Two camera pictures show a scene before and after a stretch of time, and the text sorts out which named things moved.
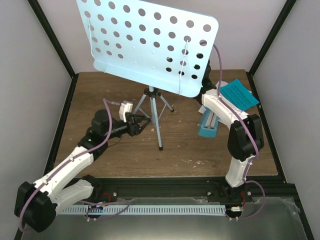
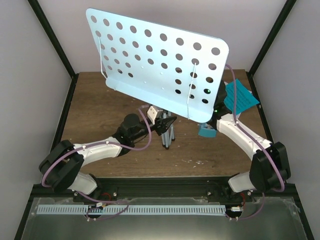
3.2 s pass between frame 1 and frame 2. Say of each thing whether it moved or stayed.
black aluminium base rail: stayed
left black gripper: moved
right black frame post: stayed
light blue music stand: moved
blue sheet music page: stayed
